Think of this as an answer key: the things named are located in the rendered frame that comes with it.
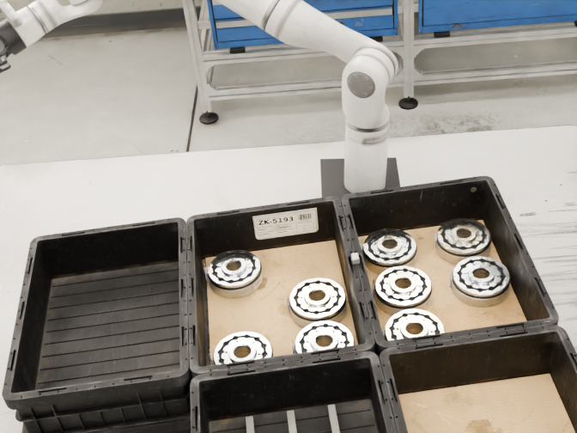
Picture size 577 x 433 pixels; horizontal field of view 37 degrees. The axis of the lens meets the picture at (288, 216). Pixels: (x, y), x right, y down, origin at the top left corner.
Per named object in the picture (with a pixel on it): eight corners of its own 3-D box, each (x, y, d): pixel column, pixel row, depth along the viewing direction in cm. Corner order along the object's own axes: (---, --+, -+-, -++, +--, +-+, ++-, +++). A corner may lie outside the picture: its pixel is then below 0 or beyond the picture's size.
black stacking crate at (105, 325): (48, 282, 175) (32, 239, 168) (194, 261, 176) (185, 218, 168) (22, 446, 145) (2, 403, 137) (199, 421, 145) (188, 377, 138)
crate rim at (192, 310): (187, 225, 170) (185, 216, 168) (339, 204, 170) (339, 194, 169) (191, 385, 139) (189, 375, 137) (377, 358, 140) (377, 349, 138)
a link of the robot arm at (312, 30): (294, -17, 176) (274, 4, 170) (409, 53, 175) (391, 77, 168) (280, 17, 183) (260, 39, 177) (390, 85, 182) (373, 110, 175)
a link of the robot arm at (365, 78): (383, 70, 167) (379, 143, 178) (400, 46, 173) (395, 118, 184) (338, 60, 170) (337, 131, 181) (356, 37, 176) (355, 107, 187)
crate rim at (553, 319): (340, 204, 170) (339, 194, 169) (490, 183, 171) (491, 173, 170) (377, 358, 140) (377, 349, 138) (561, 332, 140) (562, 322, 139)
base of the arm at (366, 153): (346, 167, 197) (348, 105, 186) (387, 172, 196) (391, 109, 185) (341, 194, 191) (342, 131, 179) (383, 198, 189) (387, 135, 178)
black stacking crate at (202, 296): (196, 261, 176) (187, 218, 168) (341, 241, 176) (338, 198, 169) (202, 421, 145) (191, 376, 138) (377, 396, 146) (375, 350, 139)
